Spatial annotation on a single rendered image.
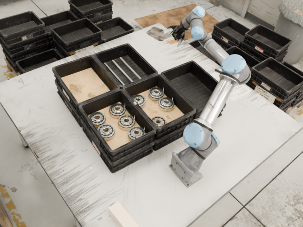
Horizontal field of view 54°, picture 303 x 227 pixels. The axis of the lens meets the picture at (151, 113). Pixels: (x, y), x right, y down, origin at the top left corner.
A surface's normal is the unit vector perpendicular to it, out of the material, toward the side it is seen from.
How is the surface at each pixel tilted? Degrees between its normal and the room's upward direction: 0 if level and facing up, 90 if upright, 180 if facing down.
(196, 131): 48
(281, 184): 0
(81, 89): 0
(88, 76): 0
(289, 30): 94
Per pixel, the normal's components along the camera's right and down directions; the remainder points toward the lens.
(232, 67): -0.44, -0.42
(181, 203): 0.08, -0.66
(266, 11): -0.77, 0.43
